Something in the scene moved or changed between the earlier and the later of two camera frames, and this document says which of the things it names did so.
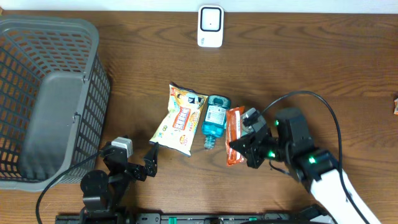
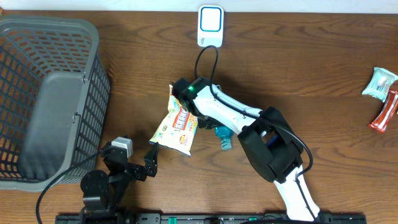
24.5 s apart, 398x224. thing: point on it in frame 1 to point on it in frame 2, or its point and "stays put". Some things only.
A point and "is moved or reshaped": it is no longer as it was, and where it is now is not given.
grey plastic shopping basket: x=55 y=95 stays put
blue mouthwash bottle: x=215 y=122 is moved or reshaped
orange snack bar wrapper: x=234 y=132 to x=390 y=106
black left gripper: x=151 y=162 stays put
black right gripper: x=254 y=159 to x=204 y=126
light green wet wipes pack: x=396 y=107 to x=380 y=83
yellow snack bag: x=176 y=130 stays put
